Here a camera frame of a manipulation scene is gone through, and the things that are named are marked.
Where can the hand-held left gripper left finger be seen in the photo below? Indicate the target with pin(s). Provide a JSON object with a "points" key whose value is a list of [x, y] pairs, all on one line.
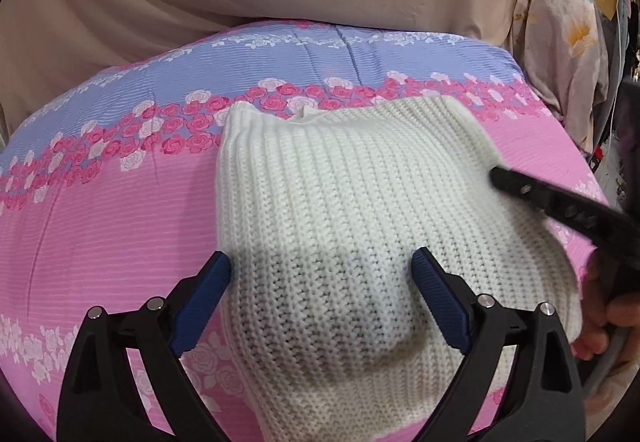
{"points": [[200, 302]]}

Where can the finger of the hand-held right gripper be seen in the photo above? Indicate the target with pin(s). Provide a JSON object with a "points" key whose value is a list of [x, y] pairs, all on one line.
{"points": [[530, 192]]}

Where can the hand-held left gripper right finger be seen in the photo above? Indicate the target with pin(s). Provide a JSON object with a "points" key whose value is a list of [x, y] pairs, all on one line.
{"points": [[442, 302]]}

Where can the white red navy knit sweater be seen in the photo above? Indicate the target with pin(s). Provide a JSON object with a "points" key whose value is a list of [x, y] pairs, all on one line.
{"points": [[350, 202]]}

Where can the person's right hand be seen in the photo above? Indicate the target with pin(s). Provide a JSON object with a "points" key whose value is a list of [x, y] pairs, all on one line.
{"points": [[625, 322]]}

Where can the pink floral bedsheet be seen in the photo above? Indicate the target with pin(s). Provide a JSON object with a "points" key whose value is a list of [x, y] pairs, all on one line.
{"points": [[125, 222]]}

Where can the cream floral cloth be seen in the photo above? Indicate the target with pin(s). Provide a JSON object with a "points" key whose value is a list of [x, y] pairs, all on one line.
{"points": [[555, 32]]}

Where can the yellow tag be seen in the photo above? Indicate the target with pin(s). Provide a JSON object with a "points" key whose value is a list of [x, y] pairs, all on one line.
{"points": [[607, 2]]}

